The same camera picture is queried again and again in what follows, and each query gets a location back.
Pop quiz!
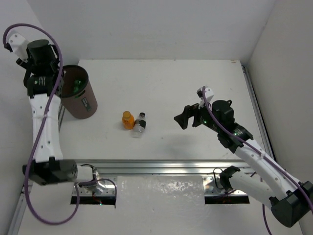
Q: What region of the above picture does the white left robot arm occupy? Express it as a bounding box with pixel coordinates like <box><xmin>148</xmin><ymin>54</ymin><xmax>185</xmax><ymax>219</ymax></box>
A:
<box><xmin>22</xmin><ymin>39</ymin><xmax>98</xmax><ymax>186</ymax></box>

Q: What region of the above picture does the clear bottle black label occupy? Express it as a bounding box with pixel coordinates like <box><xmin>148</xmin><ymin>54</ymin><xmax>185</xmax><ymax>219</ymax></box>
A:
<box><xmin>132</xmin><ymin>112</ymin><xmax>147</xmax><ymax>138</ymax></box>

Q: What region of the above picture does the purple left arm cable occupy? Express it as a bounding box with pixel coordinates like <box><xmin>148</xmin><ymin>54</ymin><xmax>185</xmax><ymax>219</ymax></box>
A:
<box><xmin>2</xmin><ymin>23</ymin><xmax>116</xmax><ymax>225</ymax></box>

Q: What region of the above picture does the small orange juice bottle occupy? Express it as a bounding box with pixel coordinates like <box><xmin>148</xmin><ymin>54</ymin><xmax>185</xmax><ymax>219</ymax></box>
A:
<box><xmin>122</xmin><ymin>111</ymin><xmax>135</xmax><ymax>130</ymax></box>

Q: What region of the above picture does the crushed green bottle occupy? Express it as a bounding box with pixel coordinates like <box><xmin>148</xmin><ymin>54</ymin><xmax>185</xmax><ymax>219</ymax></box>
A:
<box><xmin>73</xmin><ymin>79</ymin><xmax>84</xmax><ymax>93</ymax></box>

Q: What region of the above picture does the aluminium right side rail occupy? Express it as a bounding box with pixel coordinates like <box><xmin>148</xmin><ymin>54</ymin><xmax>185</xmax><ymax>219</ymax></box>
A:
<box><xmin>241</xmin><ymin>64</ymin><xmax>271</xmax><ymax>151</ymax></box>

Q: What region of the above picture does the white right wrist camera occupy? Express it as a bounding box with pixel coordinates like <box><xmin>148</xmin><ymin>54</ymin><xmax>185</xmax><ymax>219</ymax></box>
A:
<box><xmin>197</xmin><ymin>86</ymin><xmax>214</xmax><ymax>109</ymax></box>

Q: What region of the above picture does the brown plastic waste bin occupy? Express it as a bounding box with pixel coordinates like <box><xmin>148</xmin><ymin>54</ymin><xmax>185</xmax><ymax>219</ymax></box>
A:
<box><xmin>61</xmin><ymin>65</ymin><xmax>98</xmax><ymax>119</ymax></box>

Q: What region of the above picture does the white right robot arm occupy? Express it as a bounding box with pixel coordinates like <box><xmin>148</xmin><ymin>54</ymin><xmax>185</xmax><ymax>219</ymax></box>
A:
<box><xmin>174</xmin><ymin>100</ymin><xmax>313</xmax><ymax>228</ymax></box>

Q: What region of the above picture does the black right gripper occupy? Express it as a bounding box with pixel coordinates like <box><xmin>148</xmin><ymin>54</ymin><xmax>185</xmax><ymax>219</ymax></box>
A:
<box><xmin>174</xmin><ymin>96</ymin><xmax>222</xmax><ymax>133</ymax></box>

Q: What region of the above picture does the aluminium left side rail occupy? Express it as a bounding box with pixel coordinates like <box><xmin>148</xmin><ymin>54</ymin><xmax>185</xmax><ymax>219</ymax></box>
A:
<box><xmin>8</xmin><ymin>99</ymin><xmax>63</xmax><ymax>235</ymax></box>

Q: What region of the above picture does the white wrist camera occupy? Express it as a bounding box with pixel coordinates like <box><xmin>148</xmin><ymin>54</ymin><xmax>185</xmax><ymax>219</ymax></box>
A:
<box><xmin>7</xmin><ymin>30</ymin><xmax>29</xmax><ymax>62</ymax></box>
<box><xmin>197</xmin><ymin>86</ymin><xmax>214</xmax><ymax>109</ymax></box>

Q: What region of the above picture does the aluminium rail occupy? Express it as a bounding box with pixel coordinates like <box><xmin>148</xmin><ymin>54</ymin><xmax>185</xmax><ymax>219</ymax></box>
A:
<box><xmin>70</xmin><ymin>159</ymin><xmax>262</xmax><ymax>196</ymax></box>
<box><xmin>241</xmin><ymin>64</ymin><xmax>271</xmax><ymax>151</ymax></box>
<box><xmin>8</xmin><ymin>99</ymin><xmax>63</xmax><ymax>235</ymax></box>

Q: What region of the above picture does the aluminium front rail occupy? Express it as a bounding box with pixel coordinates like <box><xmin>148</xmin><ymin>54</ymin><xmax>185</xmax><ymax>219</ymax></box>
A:
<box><xmin>70</xmin><ymin>159</ymin><xmax>262</xmax><ymax>196</ymax></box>

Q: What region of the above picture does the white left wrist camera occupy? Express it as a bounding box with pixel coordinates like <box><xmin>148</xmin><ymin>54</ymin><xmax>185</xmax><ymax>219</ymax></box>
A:
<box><xmin>7</xmin><ymin>30</ymin><xmax>29</xmax><ymax>62</ymax></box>

